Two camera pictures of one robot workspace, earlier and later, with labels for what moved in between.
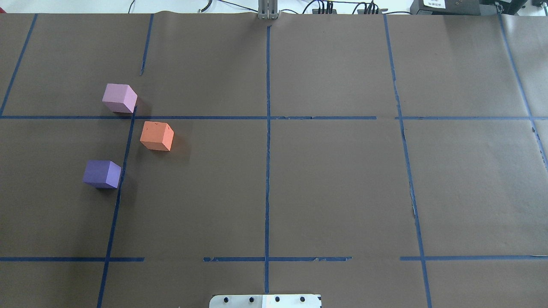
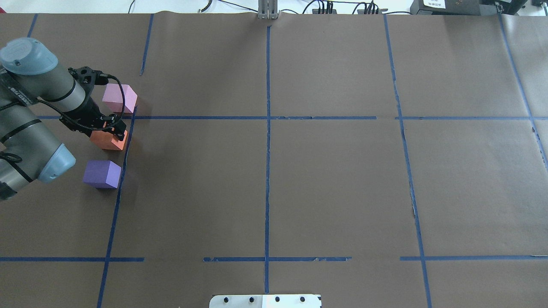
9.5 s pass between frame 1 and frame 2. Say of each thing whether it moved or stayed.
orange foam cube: moved
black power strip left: stayed
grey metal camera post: stayed
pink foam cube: stayed
